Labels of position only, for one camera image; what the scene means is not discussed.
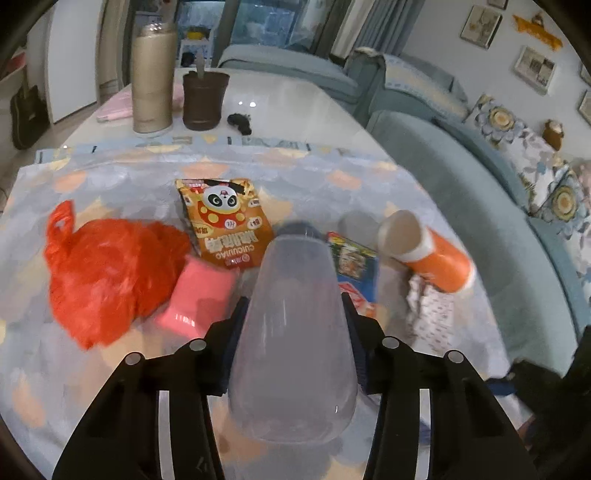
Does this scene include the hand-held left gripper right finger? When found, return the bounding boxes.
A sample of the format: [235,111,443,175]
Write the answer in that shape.
[341,294,539,480]

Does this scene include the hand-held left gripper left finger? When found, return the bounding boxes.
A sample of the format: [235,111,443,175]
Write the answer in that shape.
[52,295,251,480]

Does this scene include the clear plastic cup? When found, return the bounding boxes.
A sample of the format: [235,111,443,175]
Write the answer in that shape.
[228,234,360,444]

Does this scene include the pink packet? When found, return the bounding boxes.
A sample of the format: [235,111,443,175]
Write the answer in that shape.
[154,256,241,340]

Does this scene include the white patterned wrapper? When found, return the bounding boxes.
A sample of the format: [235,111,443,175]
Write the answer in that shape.
[406,274,458,352]

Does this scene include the blue snack packet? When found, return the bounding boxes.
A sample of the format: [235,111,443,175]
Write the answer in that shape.
[325,231,382,319]

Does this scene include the orange paper cup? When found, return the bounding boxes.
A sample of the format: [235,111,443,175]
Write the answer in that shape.
[378,210,477,294]

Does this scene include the orange panda snack packet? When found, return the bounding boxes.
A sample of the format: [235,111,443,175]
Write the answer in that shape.
[175,178,277,271]

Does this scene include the red plastic bag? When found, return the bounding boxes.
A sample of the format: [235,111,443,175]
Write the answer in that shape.
[44,200,192,350]

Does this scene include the blue cloth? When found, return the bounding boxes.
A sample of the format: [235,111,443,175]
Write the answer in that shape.
[485,378,518,398]

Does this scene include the dark blue object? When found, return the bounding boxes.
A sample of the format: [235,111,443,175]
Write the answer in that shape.
[276,222,326,241]

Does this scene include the black object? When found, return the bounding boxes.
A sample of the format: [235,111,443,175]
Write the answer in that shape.
[512,360,578,416]

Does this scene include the teal sofa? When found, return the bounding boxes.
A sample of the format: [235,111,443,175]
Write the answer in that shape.
[217,44,591,374]

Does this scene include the printed tablecloth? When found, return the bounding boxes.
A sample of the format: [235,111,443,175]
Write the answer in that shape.
[0,136,522,480]

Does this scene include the brown cup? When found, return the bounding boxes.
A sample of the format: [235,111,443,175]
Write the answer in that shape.
[182,70,230,130]

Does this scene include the floral sofa cushion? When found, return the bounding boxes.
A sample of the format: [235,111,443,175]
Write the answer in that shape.
[522,157,591,296]
[464,95,568,174]

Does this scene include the pink cloth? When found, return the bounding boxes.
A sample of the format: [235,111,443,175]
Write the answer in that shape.
[96,85,185,123]

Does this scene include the striped sofa blanket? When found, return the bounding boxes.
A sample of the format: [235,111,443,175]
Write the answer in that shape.
[383,53,467,121]

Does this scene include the gold thermos flask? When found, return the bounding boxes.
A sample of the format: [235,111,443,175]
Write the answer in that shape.
[130,21,178,134]

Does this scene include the brown monkey plush toy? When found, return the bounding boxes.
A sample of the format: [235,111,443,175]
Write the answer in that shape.
[541,119,565,152]

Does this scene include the black guitar bag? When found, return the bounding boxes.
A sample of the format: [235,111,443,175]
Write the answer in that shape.
[9,85,49,151]

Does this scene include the white cabinet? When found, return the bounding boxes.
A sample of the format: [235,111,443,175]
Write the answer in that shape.
[44,0,105,124]

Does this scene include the collage framed picture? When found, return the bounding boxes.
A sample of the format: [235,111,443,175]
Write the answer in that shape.
[513,46,557,95]

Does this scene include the grey curtain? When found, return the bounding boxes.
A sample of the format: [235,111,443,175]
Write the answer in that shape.
[318,0,426,58]

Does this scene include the botanical framed picture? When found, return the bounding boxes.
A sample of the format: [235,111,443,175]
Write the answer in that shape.
[460,6,503,49]

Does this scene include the black hair tie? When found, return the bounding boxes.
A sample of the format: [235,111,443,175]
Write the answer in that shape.
[226,112,254,136]

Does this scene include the yellow wall shelf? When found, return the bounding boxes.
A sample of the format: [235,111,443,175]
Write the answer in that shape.
[512,14,564,51]

